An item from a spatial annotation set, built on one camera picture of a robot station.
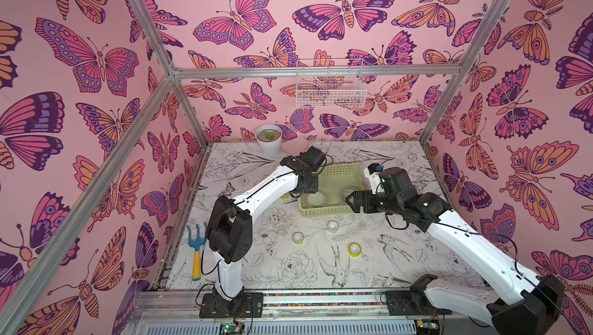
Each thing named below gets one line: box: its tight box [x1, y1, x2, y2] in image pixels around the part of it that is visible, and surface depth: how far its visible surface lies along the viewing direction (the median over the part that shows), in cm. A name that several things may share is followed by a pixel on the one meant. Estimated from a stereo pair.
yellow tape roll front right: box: [347, 241, 363, 258], surface depth 87 cm
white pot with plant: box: [254, 123, 283, 156], surface depth 112 cm
